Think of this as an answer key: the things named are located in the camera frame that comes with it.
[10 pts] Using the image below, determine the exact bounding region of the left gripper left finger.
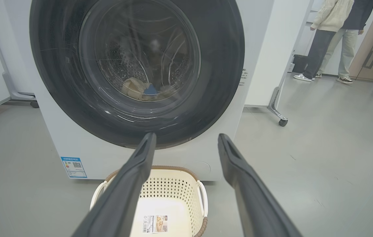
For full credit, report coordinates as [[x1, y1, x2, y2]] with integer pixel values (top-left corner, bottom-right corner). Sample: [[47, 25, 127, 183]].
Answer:
[[71, 132, 157, 237]]

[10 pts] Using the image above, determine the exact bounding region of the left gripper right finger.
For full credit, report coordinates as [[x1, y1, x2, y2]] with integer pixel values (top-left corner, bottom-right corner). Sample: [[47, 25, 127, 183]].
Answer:
[[217, 133, 303, 237]]

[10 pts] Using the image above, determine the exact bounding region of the cream printed garment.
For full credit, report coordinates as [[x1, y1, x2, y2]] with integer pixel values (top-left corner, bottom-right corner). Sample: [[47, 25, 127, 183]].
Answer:
[[121, 77, 170, 101]]

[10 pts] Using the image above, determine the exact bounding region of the blue garment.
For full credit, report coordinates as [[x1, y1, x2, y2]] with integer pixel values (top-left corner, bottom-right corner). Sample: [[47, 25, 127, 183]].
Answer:
[[143, 84, 159, 96]]

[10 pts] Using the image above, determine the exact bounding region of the dark round washing machine door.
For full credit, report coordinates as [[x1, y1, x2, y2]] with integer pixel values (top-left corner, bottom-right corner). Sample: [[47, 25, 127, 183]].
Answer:
[[29, 0, 246, 149]]

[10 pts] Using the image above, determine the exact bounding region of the basket product sticker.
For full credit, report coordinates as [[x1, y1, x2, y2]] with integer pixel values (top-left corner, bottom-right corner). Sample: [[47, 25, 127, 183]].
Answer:
[[142, 214, 169, 234]]

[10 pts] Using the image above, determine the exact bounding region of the cream perforated laundry basket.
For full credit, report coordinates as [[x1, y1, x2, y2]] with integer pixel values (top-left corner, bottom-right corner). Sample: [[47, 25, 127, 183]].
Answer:
[[90, 165, 209, 237]]

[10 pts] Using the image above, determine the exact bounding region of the white washing machine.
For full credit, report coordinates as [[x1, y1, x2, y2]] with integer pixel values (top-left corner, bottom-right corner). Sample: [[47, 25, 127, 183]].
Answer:
[[28, 0, 276, 182]]

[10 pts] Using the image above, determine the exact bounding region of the blue energy label sticker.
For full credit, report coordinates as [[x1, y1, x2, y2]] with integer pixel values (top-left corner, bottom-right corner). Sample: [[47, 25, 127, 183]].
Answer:
[[60, 156, 88, 179]]

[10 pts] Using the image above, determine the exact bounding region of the round filter cover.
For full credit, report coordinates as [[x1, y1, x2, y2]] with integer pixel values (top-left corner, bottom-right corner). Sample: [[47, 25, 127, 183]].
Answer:
[[190, 160, 212, 175]]

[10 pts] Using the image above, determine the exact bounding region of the black waste bin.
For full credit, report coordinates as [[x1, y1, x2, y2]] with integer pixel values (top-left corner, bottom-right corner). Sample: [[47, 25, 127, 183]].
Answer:
[[292, 54, 308, 74]]

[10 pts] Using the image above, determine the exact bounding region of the person in dark top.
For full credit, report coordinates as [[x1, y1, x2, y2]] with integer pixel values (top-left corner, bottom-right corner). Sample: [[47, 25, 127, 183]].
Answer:
[[316, 0, 373, 85]]

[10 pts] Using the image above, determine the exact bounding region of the person in cream sweater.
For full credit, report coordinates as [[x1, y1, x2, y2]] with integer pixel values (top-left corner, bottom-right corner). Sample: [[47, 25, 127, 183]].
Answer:
[[293, 0, 355, 82]]

